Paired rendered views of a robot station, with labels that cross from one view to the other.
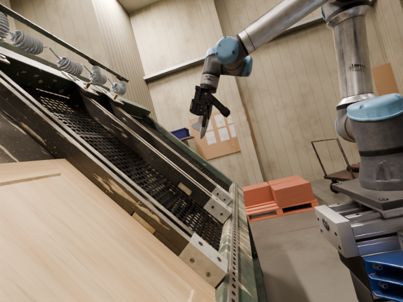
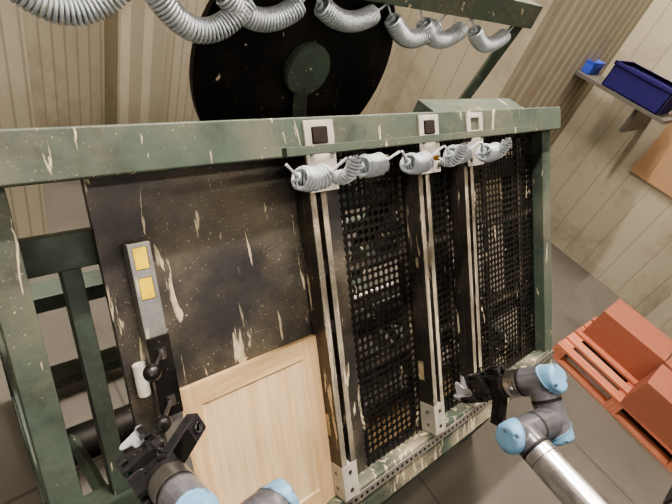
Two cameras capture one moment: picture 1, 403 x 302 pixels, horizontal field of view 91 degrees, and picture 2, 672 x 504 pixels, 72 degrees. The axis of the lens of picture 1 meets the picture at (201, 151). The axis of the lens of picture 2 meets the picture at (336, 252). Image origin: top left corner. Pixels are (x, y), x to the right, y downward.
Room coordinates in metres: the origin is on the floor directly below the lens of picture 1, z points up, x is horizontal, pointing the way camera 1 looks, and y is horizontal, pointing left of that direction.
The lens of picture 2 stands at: (-0.25, 0.01, 2.42)
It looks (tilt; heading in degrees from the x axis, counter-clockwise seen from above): 39 degrees down; 28
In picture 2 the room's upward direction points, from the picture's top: 23 degrees clockwise
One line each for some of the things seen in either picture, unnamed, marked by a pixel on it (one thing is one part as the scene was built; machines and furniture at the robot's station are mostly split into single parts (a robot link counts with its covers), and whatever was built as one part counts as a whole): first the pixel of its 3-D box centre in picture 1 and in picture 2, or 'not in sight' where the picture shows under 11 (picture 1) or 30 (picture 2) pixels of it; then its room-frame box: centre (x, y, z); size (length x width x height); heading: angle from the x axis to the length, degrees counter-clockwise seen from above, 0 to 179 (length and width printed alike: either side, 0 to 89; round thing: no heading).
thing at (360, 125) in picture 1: (376, 121); not in sight; (0.54, -0.48, 1.20); 0.13 x 0.12 x 0.14; 158
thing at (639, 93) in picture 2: (177, 135); (643, 87); (4.50, 0.44, 1.79); 0.53 x 0.39 x 0.21; 81
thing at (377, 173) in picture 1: (390, 163); not in sight; (0.53, -0.48, 1.09); 0.15 x 0.15 x 0.10
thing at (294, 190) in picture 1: (273, 196); (644, 377); (3.46, -0.99, 0.21); 1.17 x 0.78 x 0.41; 81
